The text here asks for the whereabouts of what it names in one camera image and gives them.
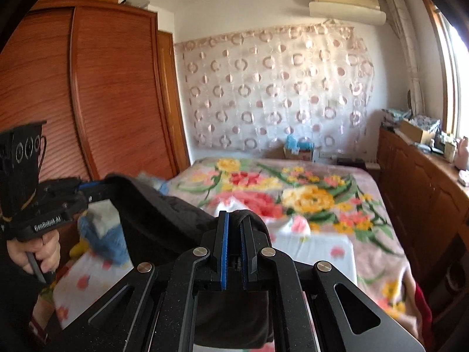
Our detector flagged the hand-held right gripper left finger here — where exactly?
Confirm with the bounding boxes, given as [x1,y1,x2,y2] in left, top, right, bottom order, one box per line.
[47,211,231,352]

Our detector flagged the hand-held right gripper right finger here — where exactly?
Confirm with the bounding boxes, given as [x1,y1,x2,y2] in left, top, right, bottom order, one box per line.
[240,220,427,352]

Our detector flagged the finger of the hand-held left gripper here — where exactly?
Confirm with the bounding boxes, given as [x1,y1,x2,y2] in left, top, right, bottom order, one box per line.
[75,178,111,204]

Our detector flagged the black pants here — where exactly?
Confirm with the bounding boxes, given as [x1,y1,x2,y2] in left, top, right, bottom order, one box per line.
[104,173,275,349]

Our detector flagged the person's left forearm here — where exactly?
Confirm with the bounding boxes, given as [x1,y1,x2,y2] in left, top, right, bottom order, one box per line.
[0,260,50,352]

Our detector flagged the person's left hand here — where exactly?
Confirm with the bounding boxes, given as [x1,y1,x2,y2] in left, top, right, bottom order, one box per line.
[6,230,62,275]

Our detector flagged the blue folded jeans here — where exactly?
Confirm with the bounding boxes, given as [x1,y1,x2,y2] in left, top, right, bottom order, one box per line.
[78,205,132,265]

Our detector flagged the yellow plush toy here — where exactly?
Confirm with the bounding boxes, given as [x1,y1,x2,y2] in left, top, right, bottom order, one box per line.
[69,240,89,258]

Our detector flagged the strawberry print bed sheet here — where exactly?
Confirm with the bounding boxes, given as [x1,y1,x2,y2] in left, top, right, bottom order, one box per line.
[33,194,358,352]

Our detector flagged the floral blanket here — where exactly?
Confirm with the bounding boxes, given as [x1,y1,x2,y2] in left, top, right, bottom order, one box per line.
[166,157,422,338]

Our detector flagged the small cardboard box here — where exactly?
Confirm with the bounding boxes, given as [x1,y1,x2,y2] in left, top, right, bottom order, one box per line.
[284,147,314,161]

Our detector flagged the wooden slatted wardrobe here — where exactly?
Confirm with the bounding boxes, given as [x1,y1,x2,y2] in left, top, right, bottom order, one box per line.
[0,0,191,265]

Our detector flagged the blue plastic bag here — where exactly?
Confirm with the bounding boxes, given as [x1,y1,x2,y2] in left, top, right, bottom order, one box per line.
[285,135,314,151]

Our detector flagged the circle pattern sheer curtain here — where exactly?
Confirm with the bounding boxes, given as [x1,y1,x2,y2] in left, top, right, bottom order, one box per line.
[175,20,375,153]

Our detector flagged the long wooden cabinet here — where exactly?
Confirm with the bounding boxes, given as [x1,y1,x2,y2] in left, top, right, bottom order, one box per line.
[377,126,469,301]

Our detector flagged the red cloth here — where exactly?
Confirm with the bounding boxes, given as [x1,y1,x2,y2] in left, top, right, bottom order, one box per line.
[414,282,434,352]

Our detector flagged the patterned fabric stack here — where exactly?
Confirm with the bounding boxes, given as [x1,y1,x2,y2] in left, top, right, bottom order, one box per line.
[381,108,411,129]

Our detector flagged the open cardboard box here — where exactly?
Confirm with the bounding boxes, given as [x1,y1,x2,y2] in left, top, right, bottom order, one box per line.
[399,115,440,143]

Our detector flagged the beige window curtain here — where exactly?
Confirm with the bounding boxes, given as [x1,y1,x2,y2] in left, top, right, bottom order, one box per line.
[383,0,426,118]

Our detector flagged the wooden framed window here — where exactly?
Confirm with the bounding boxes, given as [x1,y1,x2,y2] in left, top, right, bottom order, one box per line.
[427,4,469,136]

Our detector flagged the wall air conditioner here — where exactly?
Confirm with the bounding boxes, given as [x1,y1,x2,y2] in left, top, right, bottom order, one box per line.
[308,0,387,26]

